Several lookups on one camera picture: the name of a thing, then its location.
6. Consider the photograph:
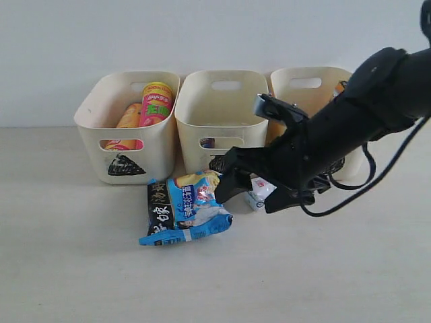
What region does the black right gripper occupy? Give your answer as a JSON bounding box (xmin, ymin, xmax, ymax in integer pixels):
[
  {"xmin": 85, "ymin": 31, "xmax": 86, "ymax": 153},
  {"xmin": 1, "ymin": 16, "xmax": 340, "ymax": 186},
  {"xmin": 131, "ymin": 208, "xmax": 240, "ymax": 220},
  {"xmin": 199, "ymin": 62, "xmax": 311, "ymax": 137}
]
[{"xmin": 215, "ymin": 127, "xmax": 337, "ymax": 213}]

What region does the white blue milk carton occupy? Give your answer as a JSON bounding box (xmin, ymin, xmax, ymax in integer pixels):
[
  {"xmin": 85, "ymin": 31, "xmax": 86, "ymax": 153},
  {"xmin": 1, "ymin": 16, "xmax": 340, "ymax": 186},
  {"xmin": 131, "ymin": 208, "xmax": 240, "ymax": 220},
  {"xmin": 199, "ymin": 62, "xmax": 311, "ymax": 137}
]
[{"xmin": 244, "ymin": 177, "xmax": 277, "ymax": 211}]

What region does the purple juice carton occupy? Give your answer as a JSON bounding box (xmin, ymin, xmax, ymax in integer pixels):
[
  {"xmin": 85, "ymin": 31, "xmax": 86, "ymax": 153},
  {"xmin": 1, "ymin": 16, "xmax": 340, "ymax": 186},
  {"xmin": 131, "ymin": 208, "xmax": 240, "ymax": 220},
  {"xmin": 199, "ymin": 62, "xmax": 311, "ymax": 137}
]
[{"xmin": 199, "ymin": 137, "xmax": 216, "ymax": 149}]

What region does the blue noodle packet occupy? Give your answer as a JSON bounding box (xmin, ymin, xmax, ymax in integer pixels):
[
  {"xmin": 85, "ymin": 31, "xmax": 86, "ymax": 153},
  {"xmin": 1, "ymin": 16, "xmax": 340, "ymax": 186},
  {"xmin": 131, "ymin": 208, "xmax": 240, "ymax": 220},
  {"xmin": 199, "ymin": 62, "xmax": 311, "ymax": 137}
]
[{"xmin": 139, "ymin": 170, "xmax": 233, "ymax": 246}]

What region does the pink chips can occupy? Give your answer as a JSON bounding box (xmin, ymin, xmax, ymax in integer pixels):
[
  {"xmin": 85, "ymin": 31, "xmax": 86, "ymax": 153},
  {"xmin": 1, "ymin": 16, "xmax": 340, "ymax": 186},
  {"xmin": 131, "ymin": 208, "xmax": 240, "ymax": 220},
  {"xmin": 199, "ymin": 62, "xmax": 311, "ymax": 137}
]
[{"xmin": 138, "ymin": 81, "xmax": 173, "ymax": 127}]

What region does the orange noodle packet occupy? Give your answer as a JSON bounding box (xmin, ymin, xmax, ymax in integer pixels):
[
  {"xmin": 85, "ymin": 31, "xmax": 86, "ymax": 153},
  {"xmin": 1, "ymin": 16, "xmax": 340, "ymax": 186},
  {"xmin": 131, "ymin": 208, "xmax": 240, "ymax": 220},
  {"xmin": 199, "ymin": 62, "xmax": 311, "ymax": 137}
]
[{"xmin": 332, "ymin": 80, "xmax": 347, "ymax": 99}]

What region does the yellow chips can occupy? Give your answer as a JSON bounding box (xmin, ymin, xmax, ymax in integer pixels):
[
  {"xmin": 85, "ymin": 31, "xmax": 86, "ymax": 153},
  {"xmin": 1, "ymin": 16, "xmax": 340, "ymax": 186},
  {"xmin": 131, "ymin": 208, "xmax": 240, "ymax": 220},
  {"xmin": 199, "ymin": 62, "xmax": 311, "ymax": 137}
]
[{"xmin": 104, "ymin": 103, "xmax": 142, "ymax": 151}]

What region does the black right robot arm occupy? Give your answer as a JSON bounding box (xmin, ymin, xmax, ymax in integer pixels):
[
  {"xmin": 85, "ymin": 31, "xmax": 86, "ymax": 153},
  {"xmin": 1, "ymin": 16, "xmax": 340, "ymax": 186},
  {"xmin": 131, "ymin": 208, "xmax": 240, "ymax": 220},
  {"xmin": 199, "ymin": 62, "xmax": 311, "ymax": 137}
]
[{"xmin": 215, "ymin": 47, "xmax": 430, "ymax": 213}]

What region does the cream bin with square mark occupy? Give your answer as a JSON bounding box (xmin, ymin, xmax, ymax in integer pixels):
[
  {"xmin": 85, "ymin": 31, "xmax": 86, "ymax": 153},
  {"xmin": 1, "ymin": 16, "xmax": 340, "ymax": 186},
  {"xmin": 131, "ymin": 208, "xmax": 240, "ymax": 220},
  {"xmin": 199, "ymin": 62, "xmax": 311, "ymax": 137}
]
[{"xmin": 174, "ymin": 70, "xmax": 269, "ymax": 174}]

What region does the cream bin with circle mark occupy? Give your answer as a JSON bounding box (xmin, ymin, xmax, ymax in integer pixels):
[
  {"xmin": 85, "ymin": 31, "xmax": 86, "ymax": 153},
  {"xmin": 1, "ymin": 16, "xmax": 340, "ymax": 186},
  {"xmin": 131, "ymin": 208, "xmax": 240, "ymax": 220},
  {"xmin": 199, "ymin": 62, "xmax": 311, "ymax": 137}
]
[{"xmin": 265, "ymin": 67, "xmax": 365, "ymax": 181}]

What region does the cream bin with triangle mark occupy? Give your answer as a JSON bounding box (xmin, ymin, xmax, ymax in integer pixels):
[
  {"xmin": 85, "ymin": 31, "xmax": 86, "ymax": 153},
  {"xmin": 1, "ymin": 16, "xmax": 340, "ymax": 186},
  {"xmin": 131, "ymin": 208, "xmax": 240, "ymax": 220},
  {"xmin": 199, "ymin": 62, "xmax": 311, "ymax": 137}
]
[{"xmin": 74, "ymin": 71, "xmax": 180, "ymax": 185}]

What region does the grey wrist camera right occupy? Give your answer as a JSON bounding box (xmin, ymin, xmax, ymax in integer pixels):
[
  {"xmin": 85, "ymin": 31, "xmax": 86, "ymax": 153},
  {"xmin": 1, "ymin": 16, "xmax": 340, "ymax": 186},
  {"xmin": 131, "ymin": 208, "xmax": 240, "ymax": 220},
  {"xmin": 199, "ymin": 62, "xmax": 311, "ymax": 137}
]
[{"xmin": 253, "ymin": 93, "xmax": 310, "ymax": 124}]

